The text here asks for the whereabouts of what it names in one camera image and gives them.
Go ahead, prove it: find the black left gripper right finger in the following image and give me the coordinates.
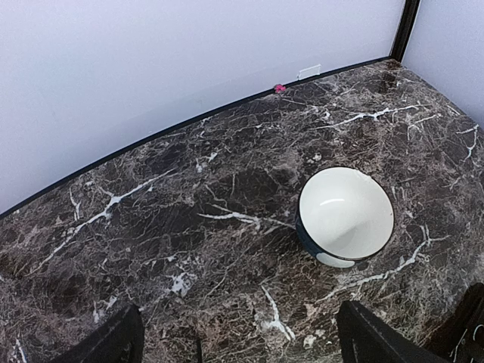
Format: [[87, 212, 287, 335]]
[[337, 301, 444, 363]]

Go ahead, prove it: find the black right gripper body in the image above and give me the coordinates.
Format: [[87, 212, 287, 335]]
[[430, 283, 483, 362]]

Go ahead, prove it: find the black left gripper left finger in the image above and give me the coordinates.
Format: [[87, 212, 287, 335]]
[[51, 304, 144, 363]]

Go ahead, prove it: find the white and navy bowl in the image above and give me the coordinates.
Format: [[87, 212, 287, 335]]
[[295, 166, 395, 268]]

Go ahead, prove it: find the small pink object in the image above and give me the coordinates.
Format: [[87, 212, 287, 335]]
[[274, 84, 286, 94]]

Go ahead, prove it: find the white wall clip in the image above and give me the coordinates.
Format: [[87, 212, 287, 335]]
[[297, 64, 321, 80]]

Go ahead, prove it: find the black right corner post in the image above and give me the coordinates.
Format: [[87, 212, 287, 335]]
[[389, 0, 420, 62]]

